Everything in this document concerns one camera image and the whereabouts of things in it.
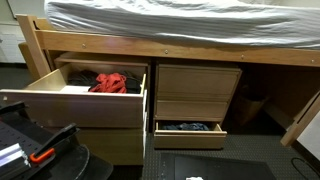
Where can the open small wooden drawer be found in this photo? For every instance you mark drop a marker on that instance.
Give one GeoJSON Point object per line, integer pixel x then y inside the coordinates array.
{"type": "Point", "coordinates": [190, 140]}

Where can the open wide wooden drawer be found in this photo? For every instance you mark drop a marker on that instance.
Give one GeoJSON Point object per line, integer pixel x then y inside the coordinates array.
{"type": "Point", "coordinates": [83, 110]}

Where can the narrow wooden dresser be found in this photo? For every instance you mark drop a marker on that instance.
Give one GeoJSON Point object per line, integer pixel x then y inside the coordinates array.
{"type": "Point", "coordinates": [196, 81]}

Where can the dark blue clothes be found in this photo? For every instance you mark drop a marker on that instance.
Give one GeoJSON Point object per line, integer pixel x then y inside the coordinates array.
{"type": "Point", "coordinates": [186, 127]}

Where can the red garment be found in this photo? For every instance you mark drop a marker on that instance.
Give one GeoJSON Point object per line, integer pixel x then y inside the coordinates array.
{"type": "Point", "coordinates": [110, 83]}

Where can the white sheeted mattress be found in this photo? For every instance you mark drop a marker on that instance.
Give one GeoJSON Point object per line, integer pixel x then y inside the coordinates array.
{"type": "Point", "coordinates": [183, 23]}

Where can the wide wooden dresser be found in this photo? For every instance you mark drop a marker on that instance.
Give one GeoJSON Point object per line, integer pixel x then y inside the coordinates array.
{"type": "Point", "coordinates": [110, 146]}

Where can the brown paper bag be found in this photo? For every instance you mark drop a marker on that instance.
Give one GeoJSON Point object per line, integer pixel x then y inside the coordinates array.
{"type": "Point", "coordinates": [248, 110]}

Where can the small white object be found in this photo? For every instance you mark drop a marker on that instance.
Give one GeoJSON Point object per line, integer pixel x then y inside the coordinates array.
{"type": "Point", "coordinates": [194, 178]}

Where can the white cabinet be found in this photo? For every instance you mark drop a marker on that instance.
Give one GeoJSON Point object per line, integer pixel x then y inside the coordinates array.
{"type": "Point", "coordinates": [10, 46]}

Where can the aluminium extrusion bar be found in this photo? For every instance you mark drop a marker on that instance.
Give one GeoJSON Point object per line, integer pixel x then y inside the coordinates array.
{"type": "Point", "coordinates": [11, 155]}

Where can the wooden bed frame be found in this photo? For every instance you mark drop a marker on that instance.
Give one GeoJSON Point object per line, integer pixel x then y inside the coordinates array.
{"type": "Point", "coordinates": [133, 46]}

